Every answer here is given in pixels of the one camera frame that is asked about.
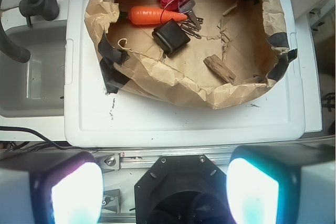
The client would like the orange plastic carrot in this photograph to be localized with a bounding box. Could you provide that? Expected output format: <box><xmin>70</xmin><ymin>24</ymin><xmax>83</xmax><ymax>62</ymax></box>
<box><xmin>119</xmin><ymin>6</ymin><xmax>188</xmax><ymax>25</ymax></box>

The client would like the white plastic bin lid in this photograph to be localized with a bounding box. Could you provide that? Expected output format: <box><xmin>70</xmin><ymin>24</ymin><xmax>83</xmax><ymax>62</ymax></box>
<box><xmin>64</xmin><ymin>0</ymin><xmax>306</xmax><ymax>148</ymax></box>

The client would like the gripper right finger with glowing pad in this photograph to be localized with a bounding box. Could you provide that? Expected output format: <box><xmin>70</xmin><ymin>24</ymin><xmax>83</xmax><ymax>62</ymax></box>
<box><xmin>226</xmin><ymin>144</ymin><xmax>335</xmax><ymax>223</ymax></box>

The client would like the brown paper bag tray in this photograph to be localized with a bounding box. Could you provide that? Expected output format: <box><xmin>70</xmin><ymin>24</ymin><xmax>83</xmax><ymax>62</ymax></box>
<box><xmin>85</xmin><ymin>0</ymin><xmax>297</xmax><ymax>109</ymax></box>

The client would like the white sink basin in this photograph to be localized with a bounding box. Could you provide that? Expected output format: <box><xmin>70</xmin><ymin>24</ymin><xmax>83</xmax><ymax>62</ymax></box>
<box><xmin>1</xmin><ymin>0</ymin><xmax>69</xmax><ymax>141</ymax></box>

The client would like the silver key bunch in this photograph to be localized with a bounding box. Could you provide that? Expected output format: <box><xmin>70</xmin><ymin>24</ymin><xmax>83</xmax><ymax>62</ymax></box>
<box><xmin>178</xmin><ymin>0</ymin><xmax>203</xmax><ymax>39</ymax></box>

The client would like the black cable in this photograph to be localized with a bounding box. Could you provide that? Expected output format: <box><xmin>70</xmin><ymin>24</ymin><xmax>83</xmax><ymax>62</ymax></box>
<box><xmin>0</xmin><ymin>126</ymin><xmax>71</xmax><ymax>156</ymax></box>

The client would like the black sink faucet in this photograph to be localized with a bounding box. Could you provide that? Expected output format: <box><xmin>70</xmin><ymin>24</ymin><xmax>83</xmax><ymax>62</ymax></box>
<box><xmin>1</xmin><ymin>0</ymin><xmax>59</xmax><ymax>63</ymax></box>

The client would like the brown wood chip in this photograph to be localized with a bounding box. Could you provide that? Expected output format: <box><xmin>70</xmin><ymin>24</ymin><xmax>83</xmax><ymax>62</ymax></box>
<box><xmin>203</xmin><ymin>55</ymin><xmax>236</xmax><ymax>84</ymax></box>

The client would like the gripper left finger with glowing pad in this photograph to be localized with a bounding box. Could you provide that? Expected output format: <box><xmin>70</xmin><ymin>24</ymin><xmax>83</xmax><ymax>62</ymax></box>
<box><xmin>1</xmin><ymin>151</ymin><xmax>103</xmax><ymax>223</ymax></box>

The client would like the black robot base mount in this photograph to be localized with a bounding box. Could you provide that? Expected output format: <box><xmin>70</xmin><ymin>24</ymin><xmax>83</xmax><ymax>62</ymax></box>
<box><xmin>134</xmin><ymin>155</ymin><xmax>235</xmax><ymax>223</ymax></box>

